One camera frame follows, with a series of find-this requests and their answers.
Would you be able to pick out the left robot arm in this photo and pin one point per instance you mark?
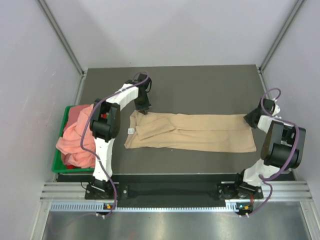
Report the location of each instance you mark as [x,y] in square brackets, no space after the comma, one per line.
[105,124]

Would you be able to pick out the pink t shirt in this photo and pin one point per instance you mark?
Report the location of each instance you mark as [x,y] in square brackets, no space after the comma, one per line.
[70,143]

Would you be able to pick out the left aluminium frame post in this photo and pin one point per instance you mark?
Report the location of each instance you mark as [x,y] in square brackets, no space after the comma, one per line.
[60,35]

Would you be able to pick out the green plastic bin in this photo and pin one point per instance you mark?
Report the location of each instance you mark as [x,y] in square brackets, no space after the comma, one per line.
[58,166]

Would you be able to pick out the right aluminium frame post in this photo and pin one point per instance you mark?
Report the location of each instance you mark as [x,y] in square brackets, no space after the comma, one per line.
[297,6]

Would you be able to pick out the aluminium frame post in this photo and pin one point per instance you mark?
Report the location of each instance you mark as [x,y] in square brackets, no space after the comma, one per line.
[60,35]
[297,6]

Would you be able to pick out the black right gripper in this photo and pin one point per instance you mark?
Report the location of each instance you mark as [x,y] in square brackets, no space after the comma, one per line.
[248,118]

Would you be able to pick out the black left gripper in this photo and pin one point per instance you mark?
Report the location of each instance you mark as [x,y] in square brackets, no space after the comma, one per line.
[145,106]

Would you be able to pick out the beige t shirt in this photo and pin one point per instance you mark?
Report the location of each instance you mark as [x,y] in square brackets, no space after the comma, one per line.
[198,132]

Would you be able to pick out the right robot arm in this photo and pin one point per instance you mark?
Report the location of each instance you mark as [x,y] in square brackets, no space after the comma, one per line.
[282,148]

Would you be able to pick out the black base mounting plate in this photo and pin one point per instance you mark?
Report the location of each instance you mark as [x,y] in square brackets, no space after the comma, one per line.
[176,190]

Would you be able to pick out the red t shirt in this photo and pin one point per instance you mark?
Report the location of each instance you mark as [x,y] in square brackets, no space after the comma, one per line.
[70,167]

